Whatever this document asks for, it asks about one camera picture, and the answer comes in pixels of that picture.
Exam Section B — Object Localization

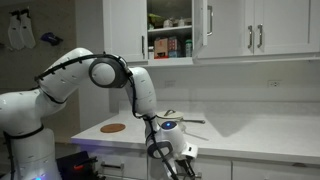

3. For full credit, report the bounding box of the green-lidded container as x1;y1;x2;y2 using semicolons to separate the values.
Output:
184;39;194;58

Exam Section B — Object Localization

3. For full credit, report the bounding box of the white-fronted kitchen drawer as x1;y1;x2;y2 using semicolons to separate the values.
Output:
87;148;148;180
232;160;320;180
147;153;233;180

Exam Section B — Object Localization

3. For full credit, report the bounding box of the small white container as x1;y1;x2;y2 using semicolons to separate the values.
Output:
147;45;155;60

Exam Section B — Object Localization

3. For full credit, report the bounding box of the white hanging mitt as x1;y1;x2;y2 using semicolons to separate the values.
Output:
7;9;26;51
19;8;37;50

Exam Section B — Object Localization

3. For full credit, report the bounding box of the blue wall-hung object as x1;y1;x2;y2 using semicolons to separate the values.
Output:
40;31;64;47

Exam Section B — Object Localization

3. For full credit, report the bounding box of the steel cabinet door handle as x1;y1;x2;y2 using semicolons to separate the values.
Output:
247;25;254;51
257;23;264;49
140;35;146;56
206;4;215;37

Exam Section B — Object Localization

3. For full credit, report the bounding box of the black tool bag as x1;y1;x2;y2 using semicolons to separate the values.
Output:
55;150;102;180

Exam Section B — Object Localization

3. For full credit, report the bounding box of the open white cabinet door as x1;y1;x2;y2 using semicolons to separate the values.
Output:
191;0;209;60

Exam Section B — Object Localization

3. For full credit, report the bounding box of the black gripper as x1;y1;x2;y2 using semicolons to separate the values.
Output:
175;156;198;180

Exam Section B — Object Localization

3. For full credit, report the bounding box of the dark printed food box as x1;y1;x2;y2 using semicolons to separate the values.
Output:
167;35;183;59

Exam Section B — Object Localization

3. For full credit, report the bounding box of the cream saucepan lid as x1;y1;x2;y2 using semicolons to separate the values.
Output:
155;109;185;121

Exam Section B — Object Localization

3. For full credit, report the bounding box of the white wall outlet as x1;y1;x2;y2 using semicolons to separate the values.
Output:
267;79;282;89

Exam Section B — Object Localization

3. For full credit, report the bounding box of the round cork trivet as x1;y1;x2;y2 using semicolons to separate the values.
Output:
100;123;127;134

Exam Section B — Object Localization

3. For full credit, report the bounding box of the cream saucepan with long handle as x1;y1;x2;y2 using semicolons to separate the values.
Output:
155;116;207;134

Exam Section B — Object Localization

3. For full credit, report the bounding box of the white upper wall cabinet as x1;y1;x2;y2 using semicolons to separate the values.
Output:
102;0;320;70

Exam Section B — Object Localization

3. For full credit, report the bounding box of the green food bag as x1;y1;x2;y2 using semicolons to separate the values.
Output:
148;13;166;30

